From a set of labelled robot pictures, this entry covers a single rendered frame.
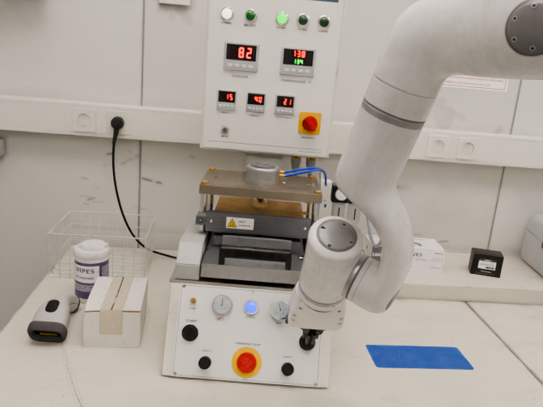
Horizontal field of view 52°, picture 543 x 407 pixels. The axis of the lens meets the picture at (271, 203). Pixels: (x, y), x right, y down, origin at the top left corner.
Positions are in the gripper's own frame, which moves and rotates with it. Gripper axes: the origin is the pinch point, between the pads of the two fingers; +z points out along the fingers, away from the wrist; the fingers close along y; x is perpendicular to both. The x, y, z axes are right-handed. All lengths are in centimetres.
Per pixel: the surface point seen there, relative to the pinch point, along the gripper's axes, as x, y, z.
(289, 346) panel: -0.7, 3.4, 7.8
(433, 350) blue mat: -9.8, -32.2, 23.3
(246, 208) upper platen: -32.2, 14.8, 3.2
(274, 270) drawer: -13.0, 7.7, -1.0
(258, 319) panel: -4.9, 10.1, 5.4
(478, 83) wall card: -97, -55, 9
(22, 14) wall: -93, 86, -4
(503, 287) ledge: -39, -62, 39
